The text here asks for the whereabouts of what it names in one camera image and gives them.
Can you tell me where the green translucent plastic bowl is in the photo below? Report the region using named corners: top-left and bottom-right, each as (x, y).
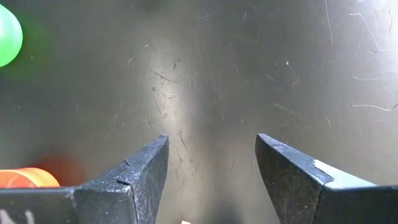
top-left (0, 3), bottom-right (24, 68)

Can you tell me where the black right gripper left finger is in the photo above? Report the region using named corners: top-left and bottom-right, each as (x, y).
top-left (0, 134), bottom-right (170, 224)

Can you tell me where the yellow translucent plastic bowl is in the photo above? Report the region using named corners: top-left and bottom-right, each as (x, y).
top-left (0, 167), bottom-right (61, 189)

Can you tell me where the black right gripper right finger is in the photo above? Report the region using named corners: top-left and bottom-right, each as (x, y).
top-left (254, 133), bottom-right (398, 224)

